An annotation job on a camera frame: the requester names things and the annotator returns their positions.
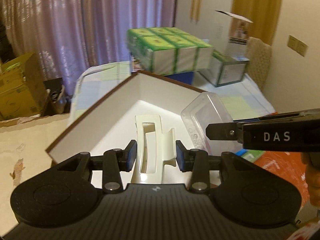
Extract green tissue pack bundle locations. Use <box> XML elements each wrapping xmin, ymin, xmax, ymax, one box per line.
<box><xmin>126</xmin><ymin>27</ymin><xmax>213</xmax><ymax>75</ymax></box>

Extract brown white cardboard box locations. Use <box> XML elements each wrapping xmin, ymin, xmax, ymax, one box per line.
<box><xmin>45</xmin><ymin>70</ymin><xmax>221</xmax><ymax>188</ymax></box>

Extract cream plastic hair claw clip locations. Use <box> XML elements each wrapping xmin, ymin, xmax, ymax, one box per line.
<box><xmin>131</xmin><ymin>115</ymin><xmax>176</xmax><ymax>184</ymax></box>

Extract beige quilted chair back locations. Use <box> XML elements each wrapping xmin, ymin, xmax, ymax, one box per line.
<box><xmin>245</xmin><ymin>37</ymin><xmax>272</xmax><ymax>90</ymax></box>

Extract blue box under tissues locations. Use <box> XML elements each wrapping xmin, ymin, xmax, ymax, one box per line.
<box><xmin>165</xmin><ymin>72</ymin><xmax>194</xmax><ymax>85</ymax></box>

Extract purple curtain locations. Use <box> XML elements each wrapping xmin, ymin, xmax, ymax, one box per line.
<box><xmin>1</xmin><ymin>0</ymin><xmax>176</xmax><ymax>95</ymax></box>

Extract green white carton box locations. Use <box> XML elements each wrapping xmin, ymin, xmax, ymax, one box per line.
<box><xmin>199</xmin><ymin>50</ymin><xmax>249</xmax><ymax>87</ymax></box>

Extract yellow curtain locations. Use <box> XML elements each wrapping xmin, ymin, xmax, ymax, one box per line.
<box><xmin>231</xmin><ymin>0</ymin><xmax>282</xmax><ymax>45</ymax></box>

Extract yellow cardboard box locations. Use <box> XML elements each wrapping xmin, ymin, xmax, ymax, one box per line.
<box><xmin>1</xmin><ymin>52</ymin><xmax>48</xmax><ymax>120</ymax></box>

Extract person's right hand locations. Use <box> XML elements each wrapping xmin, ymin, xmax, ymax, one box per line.
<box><xmin>301</xmin><ymin>153</ymin><xmax>320</xmax><ymax>209</ymax></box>

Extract tall white open box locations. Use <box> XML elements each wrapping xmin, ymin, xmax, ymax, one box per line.
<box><xmin>212</xmin><ymin>10</ymin><xmax>253</xmax><ymax>58</ymax></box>

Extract black bag on floor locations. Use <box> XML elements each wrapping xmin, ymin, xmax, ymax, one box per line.
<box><xmin>41</xmin><ymin>77</ymin><xmax>67</xmax><ymax>116</ymax></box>

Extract clear plastic container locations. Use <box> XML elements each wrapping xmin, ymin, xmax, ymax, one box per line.
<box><xmin>181</xmin><ymin>92</ymin><xmax>242</xmax><ymax>156</ymax></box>

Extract orange printed mat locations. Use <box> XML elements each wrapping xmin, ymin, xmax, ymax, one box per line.
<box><xmin>254</xmin><ymin>151</ymin><xmax>309</xmax><ymax>208</ymax></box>

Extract wall switch plate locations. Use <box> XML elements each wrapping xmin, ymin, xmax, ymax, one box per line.
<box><xmin>287</xmin><ymin>35</ymin><xmax>308</xmax><ymax>57</ymax></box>

